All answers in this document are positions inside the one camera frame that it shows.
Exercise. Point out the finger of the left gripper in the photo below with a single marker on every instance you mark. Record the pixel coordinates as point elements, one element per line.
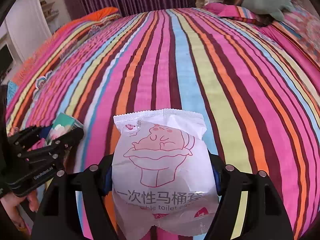
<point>25,139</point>
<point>58,146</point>

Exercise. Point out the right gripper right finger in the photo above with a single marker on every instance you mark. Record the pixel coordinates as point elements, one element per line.
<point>265,214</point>

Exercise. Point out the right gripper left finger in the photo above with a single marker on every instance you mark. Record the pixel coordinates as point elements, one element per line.
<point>58,218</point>

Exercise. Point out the teal white small box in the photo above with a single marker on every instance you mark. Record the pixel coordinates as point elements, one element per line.
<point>61,125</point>

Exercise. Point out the pink white toilet cover packet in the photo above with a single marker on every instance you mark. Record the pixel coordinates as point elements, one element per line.
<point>162,175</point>

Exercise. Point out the person left hand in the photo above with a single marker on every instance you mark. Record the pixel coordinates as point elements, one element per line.
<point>10,203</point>

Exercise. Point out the white wardrobe cabinet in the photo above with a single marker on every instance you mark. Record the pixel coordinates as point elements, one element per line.
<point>31,22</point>

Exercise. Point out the striped colourful bed cover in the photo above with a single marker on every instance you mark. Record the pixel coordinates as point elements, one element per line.
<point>260,108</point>

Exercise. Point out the floral pink pillow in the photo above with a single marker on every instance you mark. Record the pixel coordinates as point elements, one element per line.
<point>298,35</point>

